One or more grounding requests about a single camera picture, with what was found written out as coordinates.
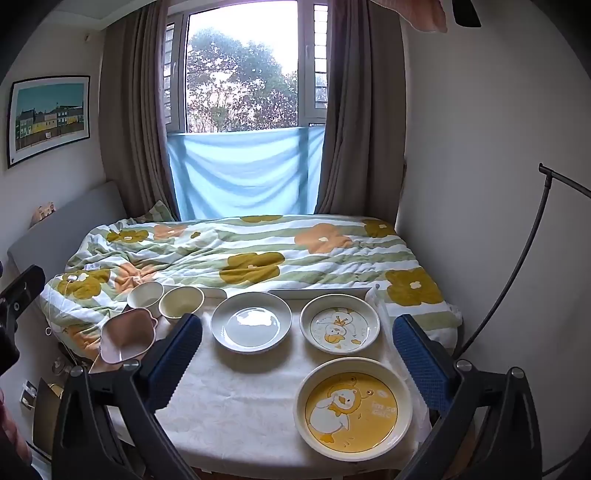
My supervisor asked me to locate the grey headboard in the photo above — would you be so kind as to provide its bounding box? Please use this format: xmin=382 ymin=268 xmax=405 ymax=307
xmin=7 ymin=181 xmax=129 ymax=296

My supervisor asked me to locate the person's left hand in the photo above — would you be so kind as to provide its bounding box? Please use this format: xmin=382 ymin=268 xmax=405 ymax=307
xmin=0 ymin=394 xmax=33 ymax=468

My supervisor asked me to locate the cardboard box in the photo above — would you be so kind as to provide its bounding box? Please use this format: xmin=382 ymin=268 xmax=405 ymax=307
xmin=31 ymin=376 xmax=71 ymax=459

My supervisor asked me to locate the pink plush toy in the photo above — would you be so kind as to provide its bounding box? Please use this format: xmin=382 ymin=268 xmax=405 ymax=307
xmin=30 ymin=200 xmax=57 ymax=229

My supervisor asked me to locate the plain white plate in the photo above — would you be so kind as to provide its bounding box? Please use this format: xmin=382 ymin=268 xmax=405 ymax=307
xmin=211 ymin=292 xmax=293 ymax=354

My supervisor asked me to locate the black cable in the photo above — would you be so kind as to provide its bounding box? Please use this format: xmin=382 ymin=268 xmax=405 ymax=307
xmin=455 ymin=162 xmax=591 ymax=358

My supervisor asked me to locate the light blue cloth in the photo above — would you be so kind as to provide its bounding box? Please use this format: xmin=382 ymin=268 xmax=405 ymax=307
xmin=166 ymin=126 xmax=326 ymax=220

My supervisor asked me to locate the window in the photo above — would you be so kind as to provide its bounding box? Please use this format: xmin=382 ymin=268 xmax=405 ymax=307
xmin=164 ymin=0 xmax=331 ymax=136

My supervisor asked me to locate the floral striped blanket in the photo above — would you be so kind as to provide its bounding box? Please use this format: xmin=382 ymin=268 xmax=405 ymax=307
xmin=39 ymin=215 xmax=462 ymax=361

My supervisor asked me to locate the small white duck plate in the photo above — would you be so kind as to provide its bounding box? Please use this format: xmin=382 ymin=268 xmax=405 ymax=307
xmin=300 ymin=294 xmax=382 ymax=355

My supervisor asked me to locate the pink square bowl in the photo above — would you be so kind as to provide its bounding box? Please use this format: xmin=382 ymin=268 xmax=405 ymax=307
xmin=100 ymin=308 xmax=159 ymax=365

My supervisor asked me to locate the green checkered pillow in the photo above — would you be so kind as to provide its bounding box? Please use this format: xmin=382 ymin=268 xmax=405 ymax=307
xmin=137 ymin=199 xmax=174 ymax=223

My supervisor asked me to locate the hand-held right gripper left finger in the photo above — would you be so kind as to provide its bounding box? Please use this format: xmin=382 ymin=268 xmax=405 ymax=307
xmin=52 ymin=313 xmax=204 ymax=480

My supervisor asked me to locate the brown curtain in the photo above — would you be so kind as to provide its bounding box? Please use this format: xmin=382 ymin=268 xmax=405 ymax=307
xmin=99 ymin=0 xmax=182 ymax=223
xmin=313 ymin=0 xmax=408 ymax=216

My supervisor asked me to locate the cream round bowl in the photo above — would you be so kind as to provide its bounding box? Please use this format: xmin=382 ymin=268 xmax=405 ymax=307
xmin=158 ymin=286 xmax=205 ymax=321

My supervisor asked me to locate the white patterned tablecloth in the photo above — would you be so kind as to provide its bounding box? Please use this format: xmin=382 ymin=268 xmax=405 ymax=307
xmin=88 ymin=288 xmax=444 ymax=468

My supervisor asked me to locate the pink hanging garment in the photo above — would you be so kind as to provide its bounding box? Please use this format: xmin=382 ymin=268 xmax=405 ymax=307
xmin=373 ymin=0 xmax=448 ymax=34

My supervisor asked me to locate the dark hanging cloth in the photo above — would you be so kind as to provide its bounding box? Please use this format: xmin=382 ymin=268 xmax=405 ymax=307
xmin=451 ymin=0 xmax=482 ymax=27

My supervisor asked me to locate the framed houses picture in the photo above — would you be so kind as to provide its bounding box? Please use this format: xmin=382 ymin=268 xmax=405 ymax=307
xmin=7 ymin=75 xmax=92 ymax=169

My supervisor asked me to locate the floral ceramic bowl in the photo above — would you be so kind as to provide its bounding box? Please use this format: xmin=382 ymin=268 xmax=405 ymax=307
xmin=294 ymin=357 xmax=414 ymax=461

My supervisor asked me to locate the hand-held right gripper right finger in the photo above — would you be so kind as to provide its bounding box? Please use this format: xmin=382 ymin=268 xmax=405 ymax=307
xmin=392 ymin=315 xmax=543 ymax=480

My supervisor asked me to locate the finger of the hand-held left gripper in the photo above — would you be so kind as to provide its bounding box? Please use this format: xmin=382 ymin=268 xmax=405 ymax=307
xmin=0 ymin=264 xmax=47 ymax=330

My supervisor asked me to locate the white cable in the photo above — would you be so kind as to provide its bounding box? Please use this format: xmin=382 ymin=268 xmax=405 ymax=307
xmin=44 ymin=272 xmax=85 ymax=337

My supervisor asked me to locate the white cup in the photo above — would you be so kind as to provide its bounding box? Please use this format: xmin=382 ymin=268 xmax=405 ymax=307
xmin=126 ymin=281 xmax=165 ymax=319

